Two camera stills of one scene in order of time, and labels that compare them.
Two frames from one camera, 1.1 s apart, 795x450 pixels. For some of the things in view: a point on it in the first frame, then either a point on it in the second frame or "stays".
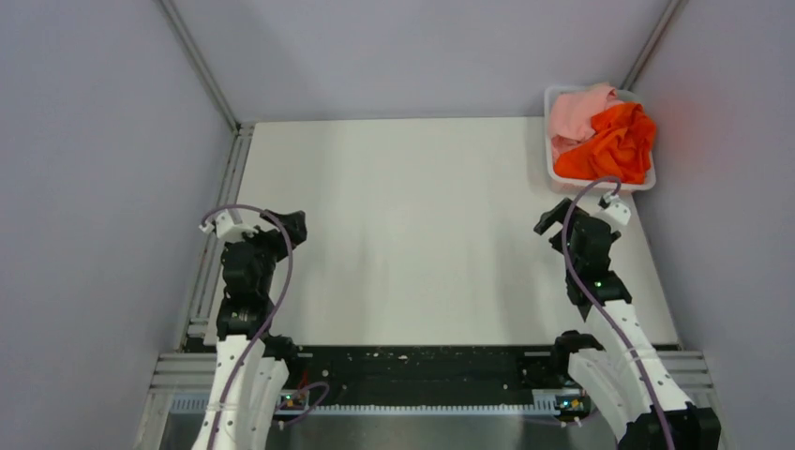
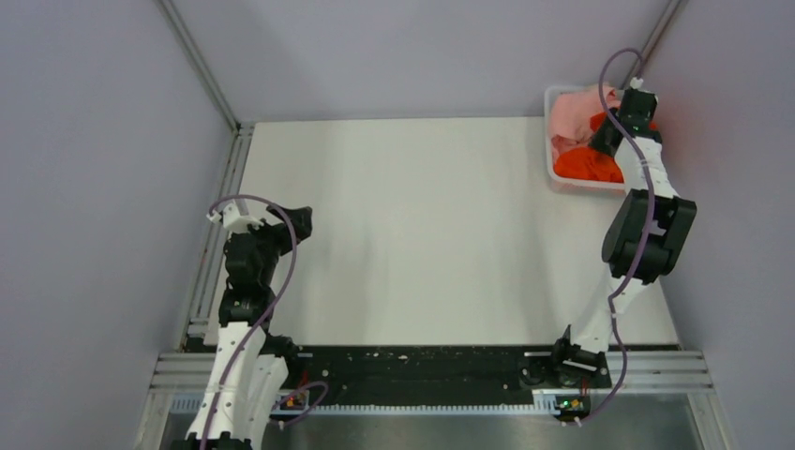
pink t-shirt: [571, 114] stays
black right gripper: [549, 217] -> [598, 142]
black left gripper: [297, 226] stays
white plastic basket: [556, 183] stays
